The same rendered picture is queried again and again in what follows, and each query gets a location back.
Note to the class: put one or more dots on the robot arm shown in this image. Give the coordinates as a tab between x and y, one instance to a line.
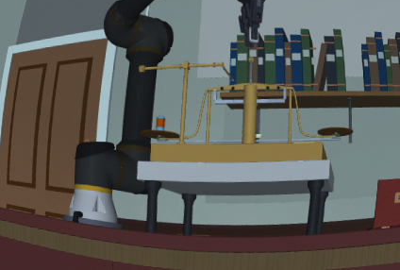
140	75

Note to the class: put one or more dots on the brass balance beam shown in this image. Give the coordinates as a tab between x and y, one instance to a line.
273	87

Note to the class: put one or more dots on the brass balance base and column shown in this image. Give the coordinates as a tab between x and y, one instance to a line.
250	115

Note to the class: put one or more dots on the brass rider rod carrier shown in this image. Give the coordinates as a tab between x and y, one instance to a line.
185	90

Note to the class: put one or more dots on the pale green arrest lever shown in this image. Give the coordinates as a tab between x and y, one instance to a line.
258	136

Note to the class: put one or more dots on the dark brown round balance pan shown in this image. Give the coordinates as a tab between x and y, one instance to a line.
159	134
335	131

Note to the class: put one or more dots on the dark red case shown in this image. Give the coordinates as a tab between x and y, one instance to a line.
388	204

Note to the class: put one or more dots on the green book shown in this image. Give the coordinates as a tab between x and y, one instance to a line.
242	59
270	59
339	59
387	71
306	56

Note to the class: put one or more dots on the blue book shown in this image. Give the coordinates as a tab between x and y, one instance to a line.
280	56
365	68
380	59
233	65
296	59

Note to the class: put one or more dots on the dark navy book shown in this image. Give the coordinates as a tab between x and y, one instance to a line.
260	65
330	65

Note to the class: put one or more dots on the brown book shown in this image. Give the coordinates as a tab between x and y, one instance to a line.
372	65
395	65
320	71
287	68

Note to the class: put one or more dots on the orange cylinder with blue cap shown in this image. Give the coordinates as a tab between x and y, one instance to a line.
160	123

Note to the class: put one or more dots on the grey table with black legs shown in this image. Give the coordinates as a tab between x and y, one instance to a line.
232	172

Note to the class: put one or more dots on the brown panelled door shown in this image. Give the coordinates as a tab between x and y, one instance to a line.
53	125

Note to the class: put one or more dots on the grey beam arrest frame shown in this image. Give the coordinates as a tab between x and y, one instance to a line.
239	101

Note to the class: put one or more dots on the brown wooden wall shelf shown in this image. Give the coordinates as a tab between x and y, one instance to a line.
330	98

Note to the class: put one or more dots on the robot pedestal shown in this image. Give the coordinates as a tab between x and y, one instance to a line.
94	207

